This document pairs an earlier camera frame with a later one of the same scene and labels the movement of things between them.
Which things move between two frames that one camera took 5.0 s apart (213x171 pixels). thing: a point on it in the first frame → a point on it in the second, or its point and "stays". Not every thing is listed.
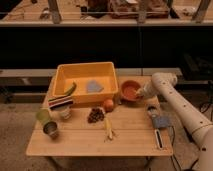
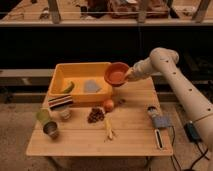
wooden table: (113, 127) stays
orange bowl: (129, 89) → (114, 73)
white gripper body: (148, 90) → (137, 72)
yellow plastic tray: (95, 82) stays
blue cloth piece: (93, 86) stays
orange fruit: (108, 105) stays
